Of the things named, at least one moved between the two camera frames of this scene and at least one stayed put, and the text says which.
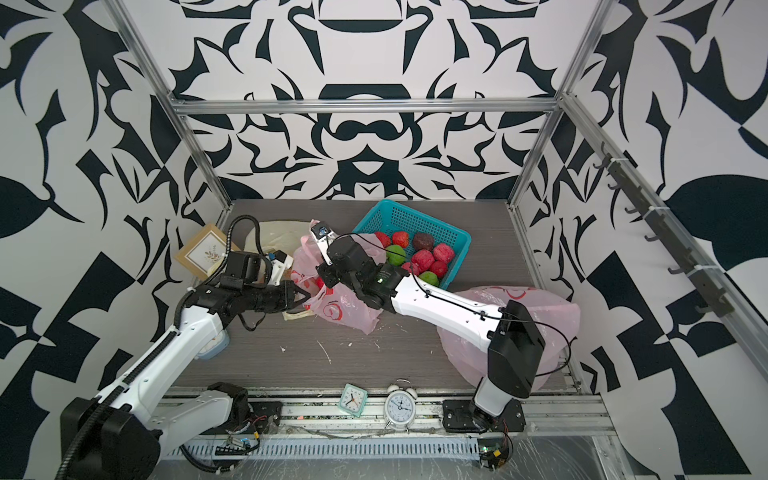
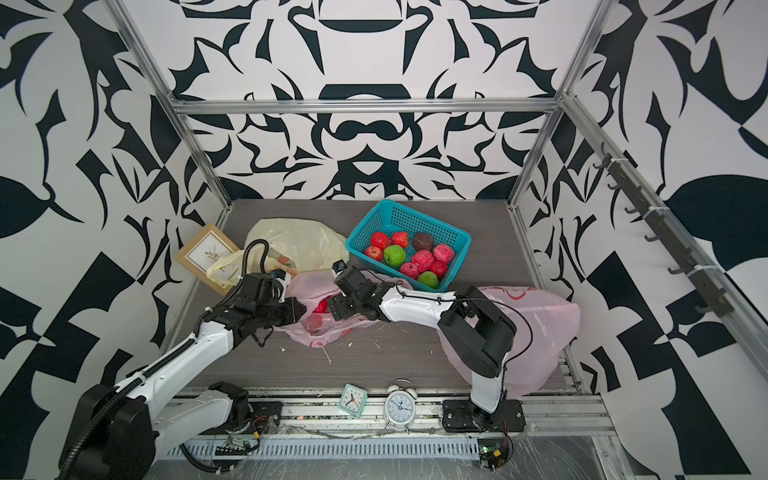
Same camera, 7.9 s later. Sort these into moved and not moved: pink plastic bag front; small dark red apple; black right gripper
Moved: black right gripper
Not moved: pink plastic bag front; small dark red apple
